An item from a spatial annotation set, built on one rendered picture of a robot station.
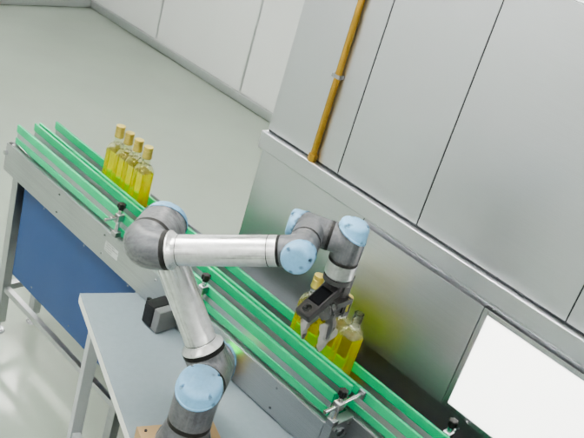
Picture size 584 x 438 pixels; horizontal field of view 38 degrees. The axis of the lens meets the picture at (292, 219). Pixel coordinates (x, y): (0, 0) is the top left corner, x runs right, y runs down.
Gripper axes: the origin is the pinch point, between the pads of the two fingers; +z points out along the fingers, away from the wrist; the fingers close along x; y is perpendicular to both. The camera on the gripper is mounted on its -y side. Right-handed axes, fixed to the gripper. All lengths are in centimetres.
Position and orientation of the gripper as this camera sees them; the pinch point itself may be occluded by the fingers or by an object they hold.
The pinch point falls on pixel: (309, 341)
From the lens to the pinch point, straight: 218.9
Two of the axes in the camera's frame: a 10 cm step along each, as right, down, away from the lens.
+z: -2.7, 8.6, 4.4
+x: -6.8, -4.9, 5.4
